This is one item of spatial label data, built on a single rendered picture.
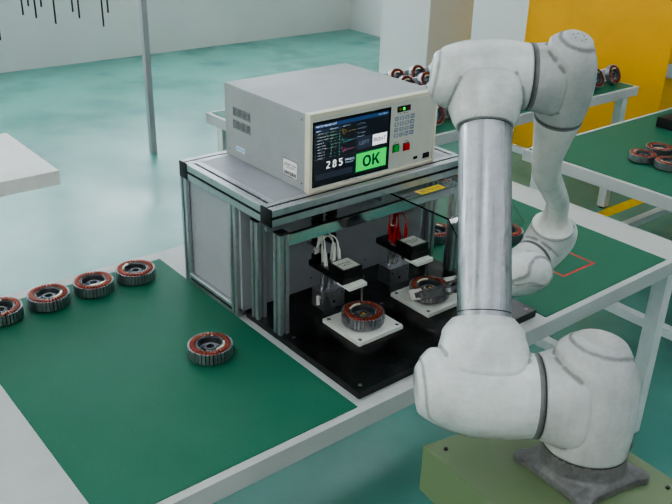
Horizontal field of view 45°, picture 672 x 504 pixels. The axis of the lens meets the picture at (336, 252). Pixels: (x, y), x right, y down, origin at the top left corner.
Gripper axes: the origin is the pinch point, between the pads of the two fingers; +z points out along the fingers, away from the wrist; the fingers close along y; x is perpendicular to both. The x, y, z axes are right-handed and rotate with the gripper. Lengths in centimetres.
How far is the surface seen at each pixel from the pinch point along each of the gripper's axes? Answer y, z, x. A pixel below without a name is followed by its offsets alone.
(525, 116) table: 178, 99, 49
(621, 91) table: 260, 99, 50
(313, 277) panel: -21.2, 22.2, 12.0
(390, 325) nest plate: -19.6, -3.7, -4.7
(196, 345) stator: -65, 14, 6
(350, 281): -25.1, -0.1, 9.3
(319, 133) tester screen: -30, -12, 47
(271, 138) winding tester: -32, 5, 50
